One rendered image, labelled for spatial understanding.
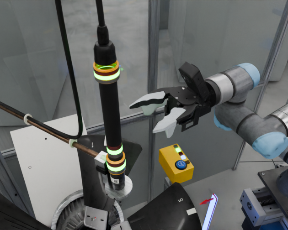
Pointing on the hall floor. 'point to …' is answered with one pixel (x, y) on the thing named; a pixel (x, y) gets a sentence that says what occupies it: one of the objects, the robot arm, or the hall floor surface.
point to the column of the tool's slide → (6, 180)
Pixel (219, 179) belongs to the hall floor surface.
